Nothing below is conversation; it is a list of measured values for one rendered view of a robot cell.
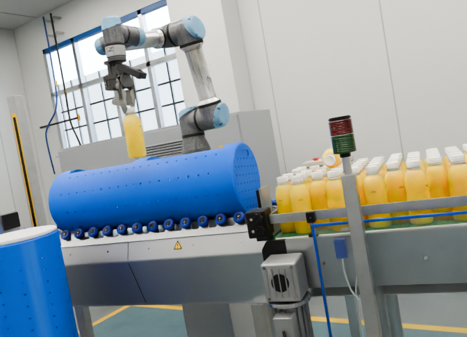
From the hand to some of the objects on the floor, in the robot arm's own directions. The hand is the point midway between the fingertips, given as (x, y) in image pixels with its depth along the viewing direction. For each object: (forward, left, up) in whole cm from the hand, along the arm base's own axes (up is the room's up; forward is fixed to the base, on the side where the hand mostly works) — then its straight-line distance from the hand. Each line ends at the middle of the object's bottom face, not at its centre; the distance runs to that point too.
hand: (129, 110), depth 174 cm
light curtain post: (-41, -112, -141) cm, 185 cm away
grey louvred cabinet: (-202, -143, -138) cm, 283 cm away
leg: (-20, -66, -142) cm, 158 cm away
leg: (-15, +34, -143) cm, 147 cm away
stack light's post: (+10, +81, -143) cm, 165 cm away
